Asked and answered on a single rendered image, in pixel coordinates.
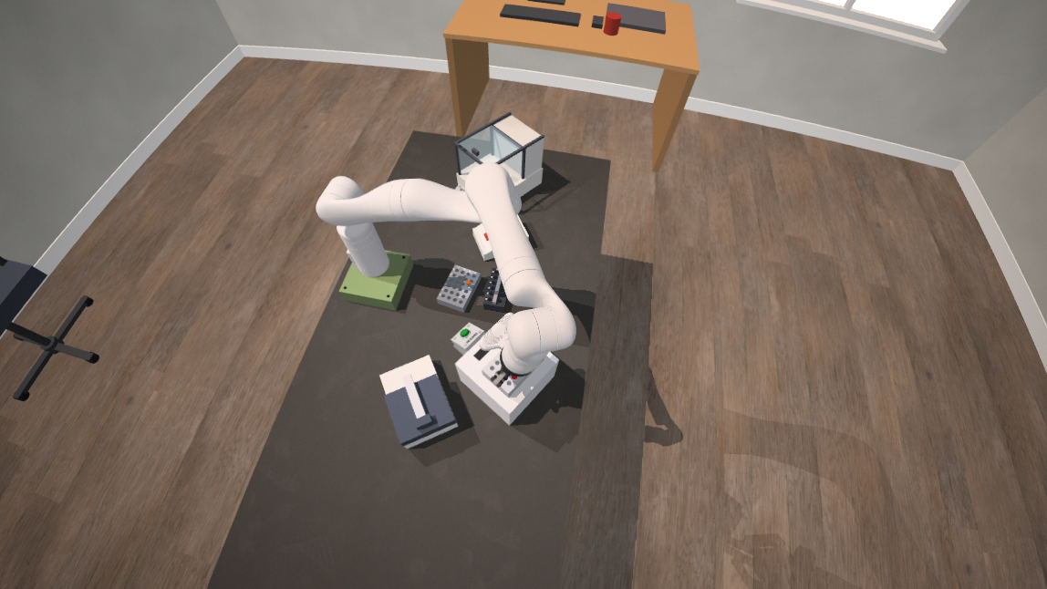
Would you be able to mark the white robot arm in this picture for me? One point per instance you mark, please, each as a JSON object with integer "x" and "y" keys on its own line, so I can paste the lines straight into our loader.
{"x": 537, "y": 330}

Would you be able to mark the white tube rack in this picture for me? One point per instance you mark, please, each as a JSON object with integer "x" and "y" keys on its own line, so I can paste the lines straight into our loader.
{"x": 459, "y": 300}

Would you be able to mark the dark grey block with holes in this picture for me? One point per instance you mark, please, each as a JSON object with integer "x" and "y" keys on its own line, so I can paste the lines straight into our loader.
{"x": 495, "y": 298}

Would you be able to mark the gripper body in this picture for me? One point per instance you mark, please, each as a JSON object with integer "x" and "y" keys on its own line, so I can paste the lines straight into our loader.
{"x": 507, "y": 371}

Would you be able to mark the white balance with glass draft shield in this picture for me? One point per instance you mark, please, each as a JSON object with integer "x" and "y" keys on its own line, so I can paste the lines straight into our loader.
{"x": 503, "y": 141}

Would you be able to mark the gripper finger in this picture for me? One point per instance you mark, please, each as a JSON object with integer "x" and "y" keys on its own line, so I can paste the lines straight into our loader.
{"x": 498, "y": 379}

